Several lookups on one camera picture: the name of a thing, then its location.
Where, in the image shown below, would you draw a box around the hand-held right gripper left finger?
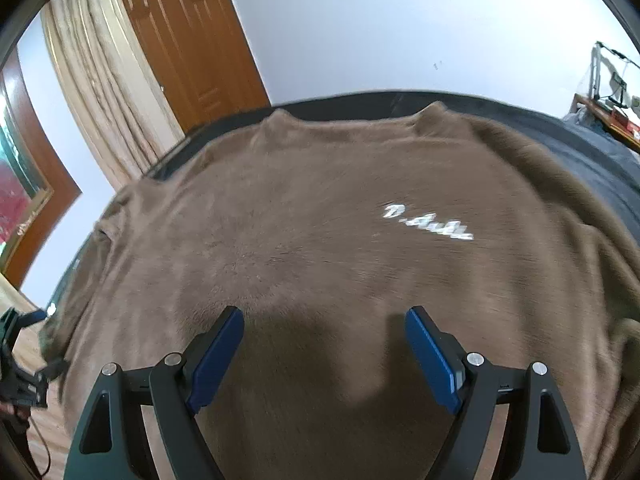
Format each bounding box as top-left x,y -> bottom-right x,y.
64,305 -> 246,480

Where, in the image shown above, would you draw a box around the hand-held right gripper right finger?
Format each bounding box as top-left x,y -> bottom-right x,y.
405,305 -> 588,480

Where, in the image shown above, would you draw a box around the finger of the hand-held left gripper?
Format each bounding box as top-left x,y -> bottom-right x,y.
31,356 -> 69,387
14,306 -> 49,332

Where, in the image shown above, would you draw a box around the brown fleece sweater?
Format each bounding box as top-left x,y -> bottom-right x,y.
42,101 -> 640,480

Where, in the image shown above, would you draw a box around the wood framed picture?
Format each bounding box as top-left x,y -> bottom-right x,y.
0,45 -> 83,291

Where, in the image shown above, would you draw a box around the beige curtain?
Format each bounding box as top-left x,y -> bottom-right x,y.
40,0 -> 186,191

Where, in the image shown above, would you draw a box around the dark table cloth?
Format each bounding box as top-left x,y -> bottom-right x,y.
50,91 -> 640,311

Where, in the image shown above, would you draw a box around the cluttered wooden desk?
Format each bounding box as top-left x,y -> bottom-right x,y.
562,92 -> 640,153

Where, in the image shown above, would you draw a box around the wooden door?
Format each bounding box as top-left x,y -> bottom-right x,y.
110,0 -> 271,133

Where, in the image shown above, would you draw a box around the black cable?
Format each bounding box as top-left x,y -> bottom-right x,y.
22,410 -> 52,478

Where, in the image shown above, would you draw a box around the metal frame stand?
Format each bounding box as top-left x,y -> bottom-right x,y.
590,40 -> 640,107

